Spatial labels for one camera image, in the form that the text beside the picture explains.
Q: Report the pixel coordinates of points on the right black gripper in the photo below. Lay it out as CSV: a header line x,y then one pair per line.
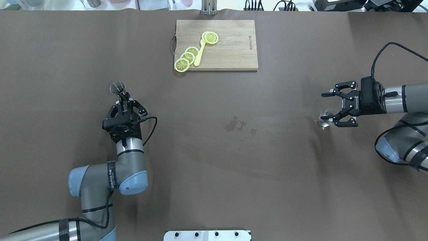
x,y
360,105

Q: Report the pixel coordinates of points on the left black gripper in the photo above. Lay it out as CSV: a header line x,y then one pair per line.
x,y
131,134

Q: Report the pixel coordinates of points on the steel double jigger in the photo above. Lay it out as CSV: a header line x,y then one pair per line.
x,y
119,89

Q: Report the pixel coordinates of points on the clear glass cup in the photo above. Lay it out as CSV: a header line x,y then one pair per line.
x,y
325,123

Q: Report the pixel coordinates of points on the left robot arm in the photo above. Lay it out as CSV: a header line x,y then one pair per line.
x,y
95,184

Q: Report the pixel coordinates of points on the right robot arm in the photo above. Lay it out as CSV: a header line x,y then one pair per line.
x,y
405,144

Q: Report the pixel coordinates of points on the lemon slice end of row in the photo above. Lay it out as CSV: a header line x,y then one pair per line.
x,y
181,65

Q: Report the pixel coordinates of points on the lemon slice middle of row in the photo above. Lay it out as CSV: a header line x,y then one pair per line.
x,y
190,57

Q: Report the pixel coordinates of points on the lemon slice on knife tip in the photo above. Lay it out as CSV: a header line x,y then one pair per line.
x,y
210,37

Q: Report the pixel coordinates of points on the wooden cutting board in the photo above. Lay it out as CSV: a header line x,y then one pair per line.
x,y
236,49

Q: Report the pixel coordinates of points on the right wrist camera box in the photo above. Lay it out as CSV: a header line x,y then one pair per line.
x,y
367,97

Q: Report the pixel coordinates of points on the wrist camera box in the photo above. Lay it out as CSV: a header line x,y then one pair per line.
x,y
111,123
367,97

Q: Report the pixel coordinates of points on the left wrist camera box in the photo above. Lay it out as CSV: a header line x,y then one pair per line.
x,y
111,123

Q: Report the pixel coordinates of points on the power strip with cables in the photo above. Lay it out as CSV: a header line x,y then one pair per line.
x,y
270,5

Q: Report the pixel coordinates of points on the aluminium frame post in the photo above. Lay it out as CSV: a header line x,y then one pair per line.
x,y
209,7

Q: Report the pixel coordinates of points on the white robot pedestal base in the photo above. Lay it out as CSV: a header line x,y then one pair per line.
x,y
208,235

